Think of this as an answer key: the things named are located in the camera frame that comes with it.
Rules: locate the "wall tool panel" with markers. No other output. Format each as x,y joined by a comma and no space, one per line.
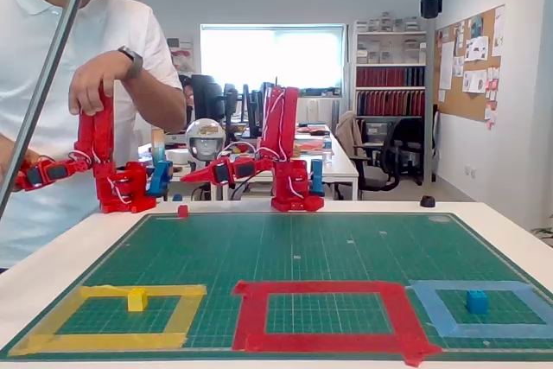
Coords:
181,58

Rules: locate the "yellow toy brick cube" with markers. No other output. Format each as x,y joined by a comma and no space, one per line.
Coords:
137,300

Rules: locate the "orange blue drink bottle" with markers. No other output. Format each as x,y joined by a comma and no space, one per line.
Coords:
158,144

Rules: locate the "green cutting mat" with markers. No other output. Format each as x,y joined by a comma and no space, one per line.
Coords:
302,248

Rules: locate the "red tape square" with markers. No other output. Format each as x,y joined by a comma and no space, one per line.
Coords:
250,317

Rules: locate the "person's left forearm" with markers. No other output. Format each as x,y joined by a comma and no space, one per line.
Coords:
160,105

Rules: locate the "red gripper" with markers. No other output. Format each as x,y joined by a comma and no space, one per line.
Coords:
214,174

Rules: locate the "cork pinboard with papers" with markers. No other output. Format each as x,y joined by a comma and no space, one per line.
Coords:
458,105

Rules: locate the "white shelf unit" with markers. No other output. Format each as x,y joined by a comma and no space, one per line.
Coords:
389,65

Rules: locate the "yellow tape square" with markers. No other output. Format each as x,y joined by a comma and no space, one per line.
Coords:
108,341

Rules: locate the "person's left hand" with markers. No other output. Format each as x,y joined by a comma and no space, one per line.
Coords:
97,79

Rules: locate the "small black round knob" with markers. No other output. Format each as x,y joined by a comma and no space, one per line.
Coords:
427,201

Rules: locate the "bright office window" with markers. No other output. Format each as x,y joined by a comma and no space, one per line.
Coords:
302,58

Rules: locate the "white wall socket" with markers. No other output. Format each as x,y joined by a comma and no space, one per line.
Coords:
471,172

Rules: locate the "blue toy brick cube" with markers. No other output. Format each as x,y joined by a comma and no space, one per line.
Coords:
476,302

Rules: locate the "blue tape square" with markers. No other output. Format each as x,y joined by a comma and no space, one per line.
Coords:
440,319

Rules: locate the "red leader arm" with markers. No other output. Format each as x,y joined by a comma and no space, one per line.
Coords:
103,135

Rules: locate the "grey wristwatch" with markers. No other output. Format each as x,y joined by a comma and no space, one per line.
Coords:
133,62

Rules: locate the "grey metal frame pole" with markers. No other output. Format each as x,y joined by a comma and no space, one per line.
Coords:
431,84
43,84

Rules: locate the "red robot arm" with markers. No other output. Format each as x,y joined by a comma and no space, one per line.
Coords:
281,118

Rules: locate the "white helmet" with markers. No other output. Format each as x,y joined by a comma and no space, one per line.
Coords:
205,131

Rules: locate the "white office desk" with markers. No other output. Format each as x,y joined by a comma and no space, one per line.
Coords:
341,166

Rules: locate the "black office chair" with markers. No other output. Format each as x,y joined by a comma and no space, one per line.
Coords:
391,148
410,135

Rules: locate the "red toy brick cube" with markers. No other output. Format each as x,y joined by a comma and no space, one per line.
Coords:
183,211

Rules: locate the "beige jacket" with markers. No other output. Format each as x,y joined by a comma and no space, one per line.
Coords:
347,131

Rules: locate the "black pole clamp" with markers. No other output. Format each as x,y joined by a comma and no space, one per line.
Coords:
431,7

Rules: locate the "green plant leaves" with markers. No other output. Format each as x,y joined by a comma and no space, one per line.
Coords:
545,233

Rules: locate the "row of red binders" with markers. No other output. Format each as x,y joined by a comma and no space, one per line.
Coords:
380,77
380,103

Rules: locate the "person's right hand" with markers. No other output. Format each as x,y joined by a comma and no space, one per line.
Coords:
5,170

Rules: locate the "person in white polo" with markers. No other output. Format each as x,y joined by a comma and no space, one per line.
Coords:
26,40

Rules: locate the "black computer monitor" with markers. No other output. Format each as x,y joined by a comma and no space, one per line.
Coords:
207,97
252,105

